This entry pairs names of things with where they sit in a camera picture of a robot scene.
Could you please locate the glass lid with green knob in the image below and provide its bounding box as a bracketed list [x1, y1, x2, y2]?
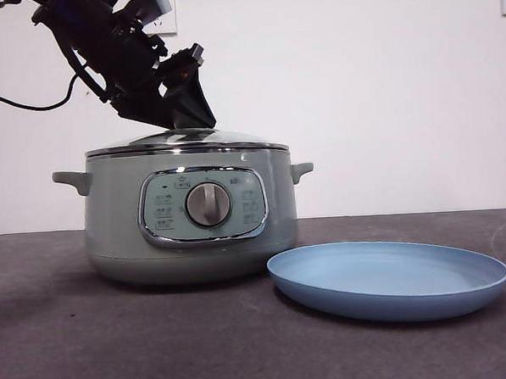
[84, 120, 289, 159]

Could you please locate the pale green electric steamer pot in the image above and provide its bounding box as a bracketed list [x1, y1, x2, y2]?
[50, 142, 320, 293]

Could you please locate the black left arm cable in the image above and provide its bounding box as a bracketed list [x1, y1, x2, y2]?
[0, 74, 82, 114]

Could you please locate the white wall power socket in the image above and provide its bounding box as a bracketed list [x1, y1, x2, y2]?
[152, 0, 179, 36]

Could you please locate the blue round plate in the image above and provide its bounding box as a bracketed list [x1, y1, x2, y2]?
[265, 233, 506, 330]

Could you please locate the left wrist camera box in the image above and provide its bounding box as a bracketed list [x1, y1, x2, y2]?
[139, 0, 174, 22]

